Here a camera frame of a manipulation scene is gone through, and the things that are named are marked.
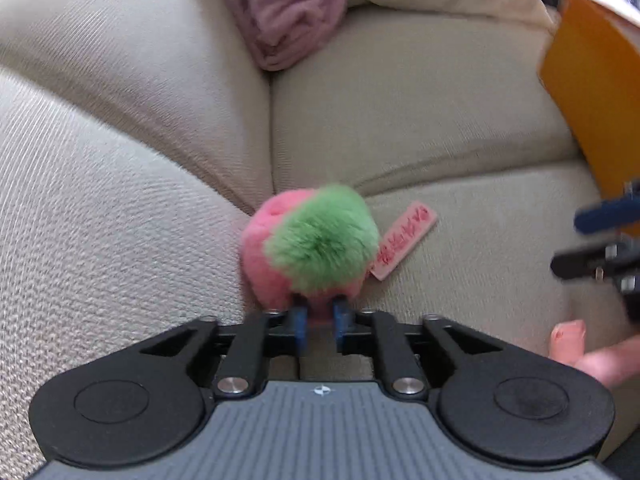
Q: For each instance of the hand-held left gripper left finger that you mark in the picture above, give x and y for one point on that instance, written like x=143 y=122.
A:
x=299 y=327

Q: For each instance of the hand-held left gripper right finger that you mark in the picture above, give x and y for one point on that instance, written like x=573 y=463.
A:
x=341 y=329

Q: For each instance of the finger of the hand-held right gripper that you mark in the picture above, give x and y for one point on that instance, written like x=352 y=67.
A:
x=585 y=262
x=607 y=214

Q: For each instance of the pink and green pompom plush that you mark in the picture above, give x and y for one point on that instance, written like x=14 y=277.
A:
x=310 y=240

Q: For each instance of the beige sofa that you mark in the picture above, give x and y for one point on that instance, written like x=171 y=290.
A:
x=150 y=160

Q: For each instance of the mauve pink cloth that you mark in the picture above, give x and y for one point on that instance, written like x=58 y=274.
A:
x=285 y=10

